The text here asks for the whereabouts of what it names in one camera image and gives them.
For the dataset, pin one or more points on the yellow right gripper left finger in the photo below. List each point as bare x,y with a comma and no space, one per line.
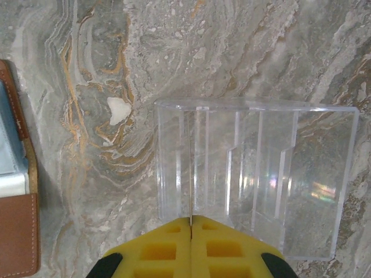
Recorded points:
162,240

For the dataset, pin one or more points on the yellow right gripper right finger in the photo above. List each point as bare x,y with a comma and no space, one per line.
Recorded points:
223,240

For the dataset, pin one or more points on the silver credit card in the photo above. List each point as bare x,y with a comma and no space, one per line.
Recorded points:
13,185

